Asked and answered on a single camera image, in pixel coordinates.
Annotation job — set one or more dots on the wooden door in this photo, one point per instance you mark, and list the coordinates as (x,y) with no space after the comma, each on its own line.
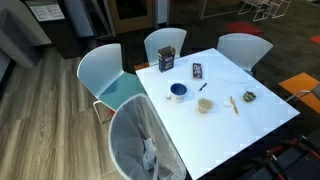
(133,25)

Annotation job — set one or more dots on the white printed sign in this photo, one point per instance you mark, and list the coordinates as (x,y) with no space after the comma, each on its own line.
(46,10)

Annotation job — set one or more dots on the clear cup of colourful sweets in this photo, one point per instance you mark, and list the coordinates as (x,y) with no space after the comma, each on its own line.
(249,96)

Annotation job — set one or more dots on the white plastic spoon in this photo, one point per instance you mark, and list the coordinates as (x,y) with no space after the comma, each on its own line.
(226,102)

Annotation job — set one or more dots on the white chair teal seat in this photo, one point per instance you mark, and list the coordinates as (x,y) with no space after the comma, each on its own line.
(243,48)
(100,70)

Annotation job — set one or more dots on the small cup beige contents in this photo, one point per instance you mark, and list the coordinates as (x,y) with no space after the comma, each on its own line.
(205,105)

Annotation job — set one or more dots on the black red equipment stand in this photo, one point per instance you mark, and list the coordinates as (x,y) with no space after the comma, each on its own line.
(293,160)

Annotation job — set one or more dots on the yellow orange pen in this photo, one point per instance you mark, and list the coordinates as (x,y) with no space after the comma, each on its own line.
(234,106)

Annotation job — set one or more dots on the white mug blue inside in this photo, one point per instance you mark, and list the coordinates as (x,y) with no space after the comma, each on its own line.
(178,96)

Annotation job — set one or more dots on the white chair orange seat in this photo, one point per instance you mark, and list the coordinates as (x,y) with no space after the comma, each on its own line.
(165,41)

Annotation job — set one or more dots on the open blue cardboard box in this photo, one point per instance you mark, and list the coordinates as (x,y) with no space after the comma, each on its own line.
(166,62)

